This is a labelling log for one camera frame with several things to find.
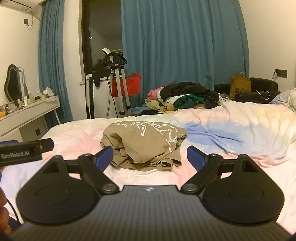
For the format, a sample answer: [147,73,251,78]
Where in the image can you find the person's left hand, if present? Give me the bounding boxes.
[0,189,11,235]

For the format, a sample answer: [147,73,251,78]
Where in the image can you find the green garment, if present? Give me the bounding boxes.
[173,95,205,109]

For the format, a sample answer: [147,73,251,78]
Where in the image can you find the pastel pillow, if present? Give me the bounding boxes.
[269,88,296,109]

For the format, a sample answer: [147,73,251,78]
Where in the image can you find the red cloth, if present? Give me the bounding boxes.
[112,74,142,97]

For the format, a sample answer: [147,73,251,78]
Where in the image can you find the white cable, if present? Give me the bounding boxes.
[255,90,270,100]

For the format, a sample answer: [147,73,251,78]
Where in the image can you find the tan printed t-shirt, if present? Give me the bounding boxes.
[100,120,188,171]

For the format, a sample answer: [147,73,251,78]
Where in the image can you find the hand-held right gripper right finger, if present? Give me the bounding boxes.
[180,146,260,194]

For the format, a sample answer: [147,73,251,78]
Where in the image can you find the dark grey garment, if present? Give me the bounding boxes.
[203,91,220,108]

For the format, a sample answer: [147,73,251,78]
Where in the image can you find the white garment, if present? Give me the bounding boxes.
[156,90,183,103]

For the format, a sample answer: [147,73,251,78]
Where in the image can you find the black and white patterned cloth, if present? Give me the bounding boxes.
[217,93,230,105]

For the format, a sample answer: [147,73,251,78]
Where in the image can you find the pale yellow garment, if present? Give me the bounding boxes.
[144,98,176,114]

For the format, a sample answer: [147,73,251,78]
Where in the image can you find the pastel tie-dye duvet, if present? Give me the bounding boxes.
[0,98,296,234]

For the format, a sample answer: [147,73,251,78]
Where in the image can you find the garment steamer stand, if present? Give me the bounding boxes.
[94,47,132,117]

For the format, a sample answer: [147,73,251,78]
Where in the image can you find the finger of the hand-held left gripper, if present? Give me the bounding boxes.
[38,138,55,153]

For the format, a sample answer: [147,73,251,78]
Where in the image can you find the wide blue curtain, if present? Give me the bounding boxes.
[120,0,250,114]

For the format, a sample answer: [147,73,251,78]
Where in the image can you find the pink garment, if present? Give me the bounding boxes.
[147,88,165,100]

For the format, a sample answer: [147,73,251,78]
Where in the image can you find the black leather sofa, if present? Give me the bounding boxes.
[214,77,281,104]

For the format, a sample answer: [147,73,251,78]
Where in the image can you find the row of cosmetic bottles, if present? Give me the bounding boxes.
[4,91,47,114]

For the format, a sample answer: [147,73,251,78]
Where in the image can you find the yellow paper bag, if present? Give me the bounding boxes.
[230,72,252,100]

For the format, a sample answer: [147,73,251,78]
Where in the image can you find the black wavy framed mirror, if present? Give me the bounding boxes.
[4,64,28,103]

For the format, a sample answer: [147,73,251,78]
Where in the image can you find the white dressing table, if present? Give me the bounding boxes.
[0,95,61,142]

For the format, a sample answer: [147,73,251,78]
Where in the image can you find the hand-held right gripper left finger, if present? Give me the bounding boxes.
[43,146,120,194]

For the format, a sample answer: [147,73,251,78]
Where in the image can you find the black jacket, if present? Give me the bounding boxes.
[160,82,219,102]

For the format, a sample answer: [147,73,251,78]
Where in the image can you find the narrow blue curtain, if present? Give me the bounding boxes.
[38,0,80,129]

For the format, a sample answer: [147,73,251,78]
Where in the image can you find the black cable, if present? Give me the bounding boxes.
[6,199,22,224]

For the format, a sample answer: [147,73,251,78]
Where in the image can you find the white air conditioner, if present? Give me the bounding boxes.
[0,0,45,12]

